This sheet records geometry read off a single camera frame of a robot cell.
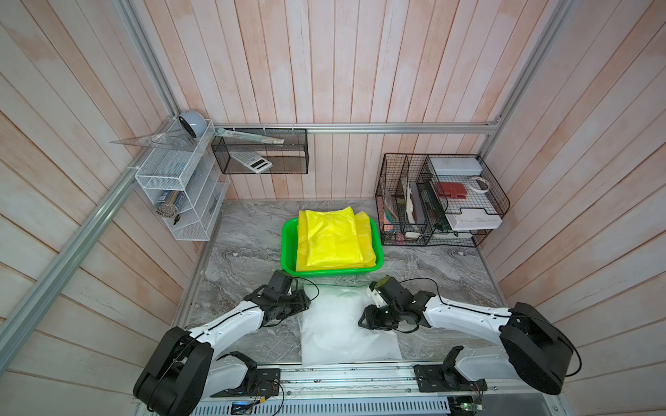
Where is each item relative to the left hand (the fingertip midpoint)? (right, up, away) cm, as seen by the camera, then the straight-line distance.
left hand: (303, 306), depth 87 cm
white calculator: (-21, +53, +10) cm, 57 cm away
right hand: (+20, -4, -4) cm, 21 cm away
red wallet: (+54, +41, +6) cm, 68 cm away
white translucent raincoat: (+9, -5, -9) cm, 14 cm away
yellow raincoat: (+22, +26, +10) cm, 36 cm away
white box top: (+61, +52, +15) cm, 81 cm away
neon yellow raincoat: (+10, +23, +6) cm, 26 cm away
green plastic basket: (-6, +18, +7) cm, 20 cm away
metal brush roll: (-39, +33, -11) cm, 53 cm away
